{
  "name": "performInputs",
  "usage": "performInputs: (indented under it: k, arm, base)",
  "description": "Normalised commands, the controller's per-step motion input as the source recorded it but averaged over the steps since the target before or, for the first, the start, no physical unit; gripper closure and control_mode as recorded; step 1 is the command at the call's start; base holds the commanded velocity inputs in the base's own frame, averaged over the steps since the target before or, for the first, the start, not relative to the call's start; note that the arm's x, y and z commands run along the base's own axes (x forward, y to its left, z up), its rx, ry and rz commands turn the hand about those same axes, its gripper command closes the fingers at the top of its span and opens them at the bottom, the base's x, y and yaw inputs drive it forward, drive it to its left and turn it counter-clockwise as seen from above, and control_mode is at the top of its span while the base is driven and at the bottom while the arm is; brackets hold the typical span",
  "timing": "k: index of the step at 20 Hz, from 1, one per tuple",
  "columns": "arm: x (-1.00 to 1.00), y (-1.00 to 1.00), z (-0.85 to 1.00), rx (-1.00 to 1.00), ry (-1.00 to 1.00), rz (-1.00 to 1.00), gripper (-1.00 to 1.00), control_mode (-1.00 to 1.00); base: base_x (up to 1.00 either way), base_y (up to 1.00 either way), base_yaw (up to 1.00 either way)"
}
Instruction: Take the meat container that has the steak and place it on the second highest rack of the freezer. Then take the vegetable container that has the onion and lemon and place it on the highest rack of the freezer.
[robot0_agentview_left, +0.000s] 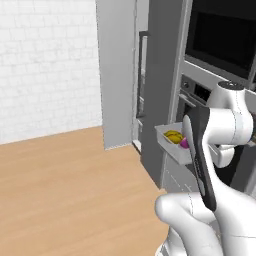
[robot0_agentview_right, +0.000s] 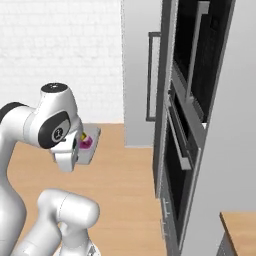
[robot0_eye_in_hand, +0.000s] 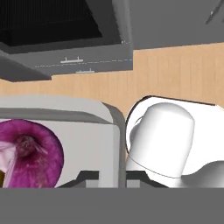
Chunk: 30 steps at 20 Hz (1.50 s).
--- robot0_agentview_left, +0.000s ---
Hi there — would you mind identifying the dark grey fridge door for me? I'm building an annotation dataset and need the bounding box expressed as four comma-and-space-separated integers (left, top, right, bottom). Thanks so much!
139, 0, 185, 190

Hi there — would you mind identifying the silver oven handle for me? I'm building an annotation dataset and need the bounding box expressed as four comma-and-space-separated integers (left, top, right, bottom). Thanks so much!
178, 92, 210, 109

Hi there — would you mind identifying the purple onion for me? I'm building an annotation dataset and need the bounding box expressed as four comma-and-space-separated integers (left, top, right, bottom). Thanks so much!
179, 136, 191, 150

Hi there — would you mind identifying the grey vegetable container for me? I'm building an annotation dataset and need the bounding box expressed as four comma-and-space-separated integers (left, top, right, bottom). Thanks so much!
154, 121, 195, 167

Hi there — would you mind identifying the pale grey cabinet column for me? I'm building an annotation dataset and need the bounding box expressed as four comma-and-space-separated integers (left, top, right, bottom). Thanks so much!
161, 0, 256, 202

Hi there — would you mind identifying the silver built-in oven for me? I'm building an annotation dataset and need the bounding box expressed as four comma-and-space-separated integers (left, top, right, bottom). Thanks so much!
175, 73, 256, 148

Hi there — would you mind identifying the grey fridge body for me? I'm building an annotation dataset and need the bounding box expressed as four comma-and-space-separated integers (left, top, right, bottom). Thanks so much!
95, 0, 150, 152

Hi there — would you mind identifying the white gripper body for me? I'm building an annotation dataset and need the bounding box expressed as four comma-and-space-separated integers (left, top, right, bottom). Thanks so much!
207, 143, 236, 169

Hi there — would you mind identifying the yellow lemon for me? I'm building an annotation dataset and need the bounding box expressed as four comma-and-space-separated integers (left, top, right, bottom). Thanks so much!
162, 129, 185, 145

